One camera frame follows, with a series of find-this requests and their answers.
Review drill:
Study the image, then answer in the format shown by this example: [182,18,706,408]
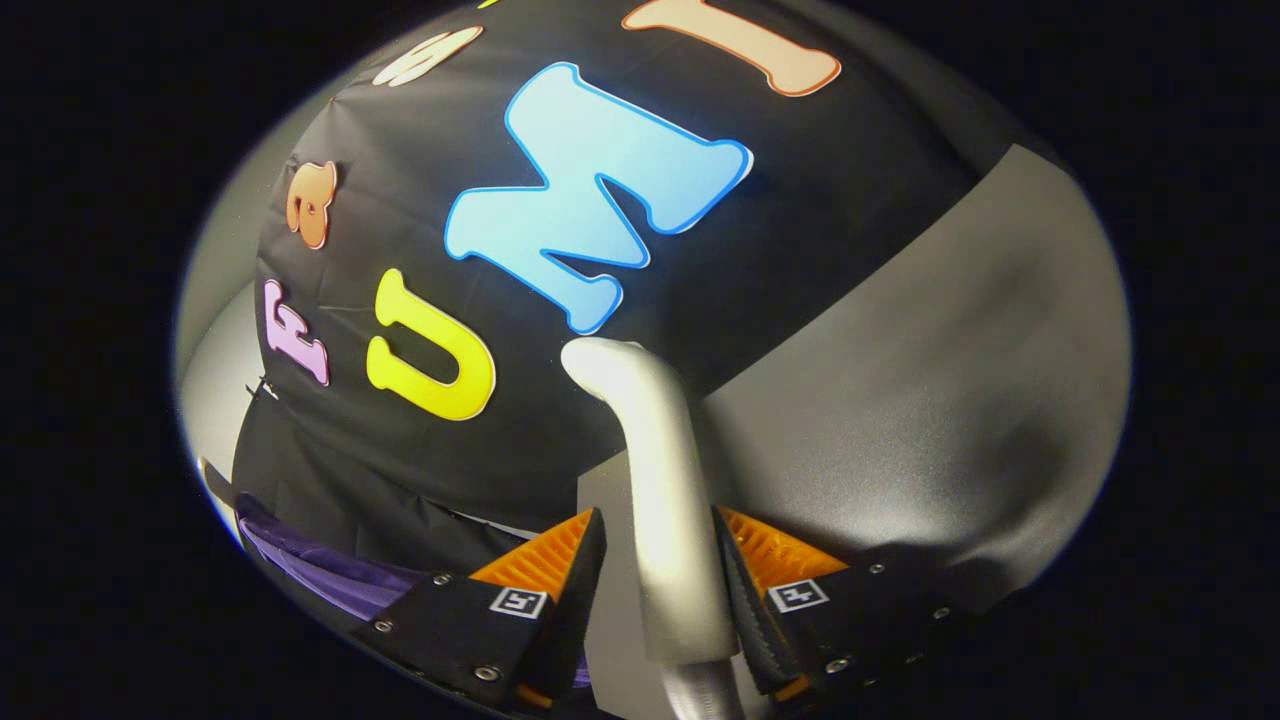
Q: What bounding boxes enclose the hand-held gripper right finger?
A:
[712,505,961,703]

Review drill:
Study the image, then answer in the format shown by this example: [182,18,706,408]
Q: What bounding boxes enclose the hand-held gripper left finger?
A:
[355,507,608,716]

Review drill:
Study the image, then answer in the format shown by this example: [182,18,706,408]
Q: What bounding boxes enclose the grey garment steamer hose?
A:
[660,655,747,720]

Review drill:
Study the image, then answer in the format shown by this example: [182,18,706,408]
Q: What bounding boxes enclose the white garment steamer head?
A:
[560,337,742,667]

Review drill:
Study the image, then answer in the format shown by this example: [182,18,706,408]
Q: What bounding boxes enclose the purple corduroy jacket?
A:
[235,495,593,691]

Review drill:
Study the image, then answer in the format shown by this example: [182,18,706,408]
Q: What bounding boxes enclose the grey cabinet with black top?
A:
[578,145,1133,720]

